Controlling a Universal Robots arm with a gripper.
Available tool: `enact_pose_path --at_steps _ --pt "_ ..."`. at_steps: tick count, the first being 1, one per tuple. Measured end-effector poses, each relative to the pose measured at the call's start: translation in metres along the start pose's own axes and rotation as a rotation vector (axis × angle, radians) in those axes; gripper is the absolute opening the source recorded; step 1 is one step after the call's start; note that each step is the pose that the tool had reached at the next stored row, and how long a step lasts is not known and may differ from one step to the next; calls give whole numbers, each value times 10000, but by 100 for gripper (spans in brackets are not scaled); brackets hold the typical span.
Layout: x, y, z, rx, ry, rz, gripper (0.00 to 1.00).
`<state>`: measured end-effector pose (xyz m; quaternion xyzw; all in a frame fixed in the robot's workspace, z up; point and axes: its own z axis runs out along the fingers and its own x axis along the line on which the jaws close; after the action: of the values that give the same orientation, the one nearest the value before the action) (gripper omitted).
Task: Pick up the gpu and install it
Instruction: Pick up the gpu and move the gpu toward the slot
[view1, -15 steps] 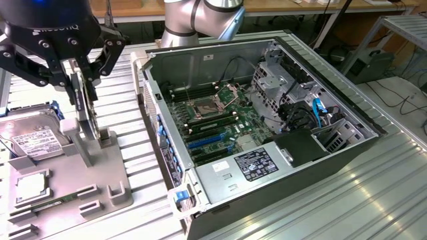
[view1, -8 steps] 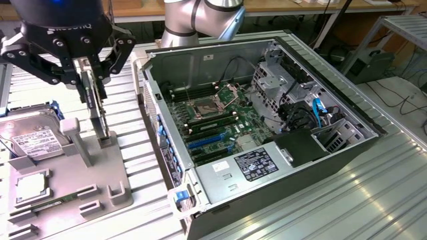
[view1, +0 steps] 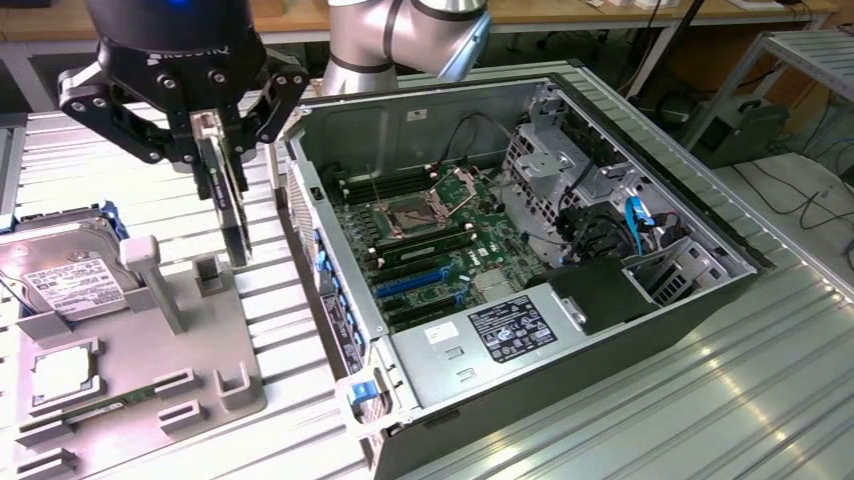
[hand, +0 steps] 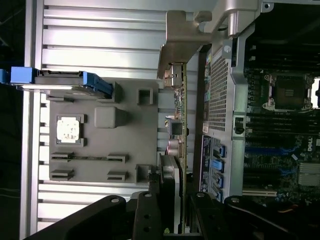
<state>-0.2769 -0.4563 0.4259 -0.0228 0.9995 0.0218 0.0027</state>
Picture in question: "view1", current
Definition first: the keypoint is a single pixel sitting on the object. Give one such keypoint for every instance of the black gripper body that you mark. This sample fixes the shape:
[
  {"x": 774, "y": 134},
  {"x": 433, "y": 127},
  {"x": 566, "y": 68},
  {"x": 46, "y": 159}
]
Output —
[{"x": 174, "y": 40}]

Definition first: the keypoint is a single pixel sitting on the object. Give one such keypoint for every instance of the green graphics card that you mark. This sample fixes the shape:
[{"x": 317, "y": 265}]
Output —
[{"x": 230, "y": 210}]

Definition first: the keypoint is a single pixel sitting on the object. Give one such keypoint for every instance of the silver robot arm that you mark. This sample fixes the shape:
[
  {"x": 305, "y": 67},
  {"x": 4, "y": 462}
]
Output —
[{"x": 367, "y": 35}]

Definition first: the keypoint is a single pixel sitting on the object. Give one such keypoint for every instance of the blue disk caddy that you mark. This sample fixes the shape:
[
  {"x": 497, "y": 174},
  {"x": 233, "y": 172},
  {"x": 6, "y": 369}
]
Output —
[{"x": 114, "y": 220}]

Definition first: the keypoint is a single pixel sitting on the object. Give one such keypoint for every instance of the black RAM slot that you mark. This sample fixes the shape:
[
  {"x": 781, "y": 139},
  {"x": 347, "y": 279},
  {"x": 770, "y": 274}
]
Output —
[
  {"x": 415, "y": 236},
  {"x": 425, "y": 248},
  {"x": 383, "y": 181},
  {"x": 394, "y": 262},
  {"x": 381, "y": 176},
  {"x": 389, "y": 186},
  {"x": 393, "y": 192},
  {"x": 421, "y": 242}
]

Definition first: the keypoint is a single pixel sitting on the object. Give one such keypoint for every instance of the thin metal locking lever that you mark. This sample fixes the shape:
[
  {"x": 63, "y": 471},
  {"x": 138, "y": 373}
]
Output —
[{"x": 375, "y": 185}]

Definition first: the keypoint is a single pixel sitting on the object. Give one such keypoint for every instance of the CPU socket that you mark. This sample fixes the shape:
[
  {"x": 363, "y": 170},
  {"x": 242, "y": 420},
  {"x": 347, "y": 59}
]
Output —
[{"x": 407, "y": 217}]

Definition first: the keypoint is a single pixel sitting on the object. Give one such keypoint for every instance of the silver hard disk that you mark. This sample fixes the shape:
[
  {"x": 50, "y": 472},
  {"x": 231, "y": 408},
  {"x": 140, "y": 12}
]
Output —
[{"x": 67, "y": 270}]

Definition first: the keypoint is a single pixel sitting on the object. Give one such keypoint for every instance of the metal socket cover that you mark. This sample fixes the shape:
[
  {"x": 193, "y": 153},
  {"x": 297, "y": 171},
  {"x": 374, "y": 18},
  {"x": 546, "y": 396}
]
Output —
[{"x": 457, "y": 187}]

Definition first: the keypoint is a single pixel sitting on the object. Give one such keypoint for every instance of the metal disk bay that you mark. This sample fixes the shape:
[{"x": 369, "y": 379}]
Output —
[{"x": 541, "y": 150}]

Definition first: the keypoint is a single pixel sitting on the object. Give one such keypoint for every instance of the blue expansion slot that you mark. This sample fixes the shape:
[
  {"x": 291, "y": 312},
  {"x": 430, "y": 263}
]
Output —
[{"x": 410, "y": 282}]

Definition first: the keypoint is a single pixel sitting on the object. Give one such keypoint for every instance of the green motherboard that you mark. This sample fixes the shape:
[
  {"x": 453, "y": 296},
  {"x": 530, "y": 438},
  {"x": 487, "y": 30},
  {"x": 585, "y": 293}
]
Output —
[{"x": 494, "y": 240}]

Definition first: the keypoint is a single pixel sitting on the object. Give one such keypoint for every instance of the long black expansion slot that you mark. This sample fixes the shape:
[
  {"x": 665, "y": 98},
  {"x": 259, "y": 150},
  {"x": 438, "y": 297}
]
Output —
[
  {"x": 427, "y": 315},
  {"x": 421, "y": 305}
]

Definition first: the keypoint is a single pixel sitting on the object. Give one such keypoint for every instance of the silver chipset heatsink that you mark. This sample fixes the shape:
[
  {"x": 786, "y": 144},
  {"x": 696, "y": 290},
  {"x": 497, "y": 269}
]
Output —
[{"x": 497, "y": 284}]

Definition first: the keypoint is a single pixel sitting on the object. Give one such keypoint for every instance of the silver CPU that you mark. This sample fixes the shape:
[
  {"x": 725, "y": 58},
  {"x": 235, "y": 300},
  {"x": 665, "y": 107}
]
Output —
[{"x": 62, "y": 371}]

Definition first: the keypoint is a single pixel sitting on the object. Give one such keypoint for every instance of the wooden desk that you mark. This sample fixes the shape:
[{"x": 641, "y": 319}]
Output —
[{"x": 601, "y": 15}]

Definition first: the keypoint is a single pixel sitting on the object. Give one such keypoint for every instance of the silver power supply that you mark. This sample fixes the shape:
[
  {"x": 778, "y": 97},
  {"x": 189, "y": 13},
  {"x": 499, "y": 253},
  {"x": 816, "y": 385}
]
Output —
[{"x": 441, "y": 360}]

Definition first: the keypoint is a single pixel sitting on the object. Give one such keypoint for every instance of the green RAM stick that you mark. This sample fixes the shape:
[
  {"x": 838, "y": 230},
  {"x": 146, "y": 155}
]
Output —
[{"x": 100, "y": 405}]

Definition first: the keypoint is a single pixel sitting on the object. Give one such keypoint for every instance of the blue case latch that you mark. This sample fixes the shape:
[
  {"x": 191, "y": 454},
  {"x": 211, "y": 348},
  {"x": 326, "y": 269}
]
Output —
[{"x": 362, "y": 392}]

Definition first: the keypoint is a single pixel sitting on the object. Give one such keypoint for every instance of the black plastic shroud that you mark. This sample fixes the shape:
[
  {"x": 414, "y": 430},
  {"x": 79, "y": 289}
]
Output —
[{"x": 587, "y": 295}]

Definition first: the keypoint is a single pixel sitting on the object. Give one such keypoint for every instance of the grey parts rack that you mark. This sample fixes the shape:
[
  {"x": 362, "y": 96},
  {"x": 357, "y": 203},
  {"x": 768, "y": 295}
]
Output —
[{"x": 120, "y": 440}]

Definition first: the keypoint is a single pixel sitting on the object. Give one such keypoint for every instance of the black box device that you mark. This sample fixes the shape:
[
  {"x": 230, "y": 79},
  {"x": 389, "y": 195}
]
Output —
[{"x": 741, "y": 130}]

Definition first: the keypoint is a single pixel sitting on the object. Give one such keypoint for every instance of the open black PC case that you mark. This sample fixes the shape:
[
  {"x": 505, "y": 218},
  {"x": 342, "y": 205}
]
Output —
[{"x": 601, "y": 375}]

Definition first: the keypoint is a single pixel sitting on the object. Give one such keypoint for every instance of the metal slat table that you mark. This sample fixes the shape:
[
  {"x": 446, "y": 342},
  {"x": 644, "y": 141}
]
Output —
[{"x": 801, "y": 60}]

